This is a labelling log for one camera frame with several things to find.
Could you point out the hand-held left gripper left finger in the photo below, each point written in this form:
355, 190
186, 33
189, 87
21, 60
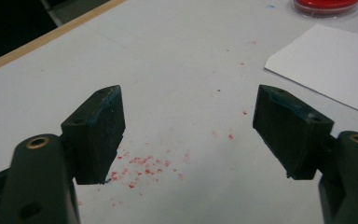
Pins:
94, 137

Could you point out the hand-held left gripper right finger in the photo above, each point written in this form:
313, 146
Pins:
289, 137

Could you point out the white paper sheet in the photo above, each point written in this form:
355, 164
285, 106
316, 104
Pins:
332, 65

